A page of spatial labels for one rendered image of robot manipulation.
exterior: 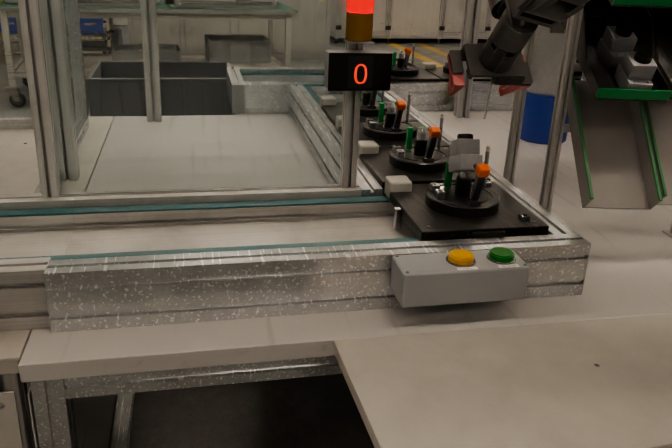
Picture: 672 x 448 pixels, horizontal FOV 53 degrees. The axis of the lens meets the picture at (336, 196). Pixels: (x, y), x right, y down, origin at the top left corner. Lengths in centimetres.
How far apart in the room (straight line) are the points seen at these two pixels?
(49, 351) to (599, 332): 85
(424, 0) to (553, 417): 978
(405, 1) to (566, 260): 935
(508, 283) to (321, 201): 42
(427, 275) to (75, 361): 53
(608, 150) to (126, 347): 94
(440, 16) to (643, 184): 937
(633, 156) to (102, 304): 99
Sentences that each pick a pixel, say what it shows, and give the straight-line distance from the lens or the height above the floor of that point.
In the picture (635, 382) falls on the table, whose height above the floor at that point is 86.
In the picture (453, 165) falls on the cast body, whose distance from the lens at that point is 129.
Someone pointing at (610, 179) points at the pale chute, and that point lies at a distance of 138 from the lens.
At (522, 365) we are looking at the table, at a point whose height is 86.
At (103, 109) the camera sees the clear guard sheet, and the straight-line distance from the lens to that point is 133.
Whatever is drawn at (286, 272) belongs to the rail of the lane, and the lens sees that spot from 109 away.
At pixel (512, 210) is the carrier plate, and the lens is 132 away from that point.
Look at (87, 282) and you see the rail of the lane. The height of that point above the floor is 94.
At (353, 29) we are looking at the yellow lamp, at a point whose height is 128.
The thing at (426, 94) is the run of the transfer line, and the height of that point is 92.
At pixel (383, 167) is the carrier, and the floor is 97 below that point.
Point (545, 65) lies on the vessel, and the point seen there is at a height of 110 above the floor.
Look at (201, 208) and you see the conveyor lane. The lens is 132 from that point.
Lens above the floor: 144
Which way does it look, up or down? 21 degrees down
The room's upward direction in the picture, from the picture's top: 2 degrees clockwise
